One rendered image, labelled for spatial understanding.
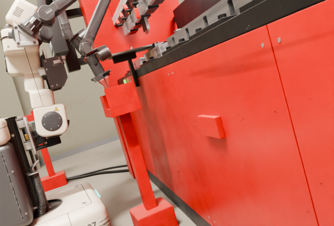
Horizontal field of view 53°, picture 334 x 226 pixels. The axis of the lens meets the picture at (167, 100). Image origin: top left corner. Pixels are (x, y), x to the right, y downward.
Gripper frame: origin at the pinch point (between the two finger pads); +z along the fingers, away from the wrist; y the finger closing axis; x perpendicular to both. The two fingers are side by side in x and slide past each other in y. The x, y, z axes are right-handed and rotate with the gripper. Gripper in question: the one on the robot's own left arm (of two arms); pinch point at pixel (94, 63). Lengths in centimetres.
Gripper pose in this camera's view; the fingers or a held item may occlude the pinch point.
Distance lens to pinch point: 221.2
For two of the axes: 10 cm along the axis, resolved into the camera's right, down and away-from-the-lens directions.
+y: -3.5, 0.4, 9.3
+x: -6.7, 6.8, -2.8
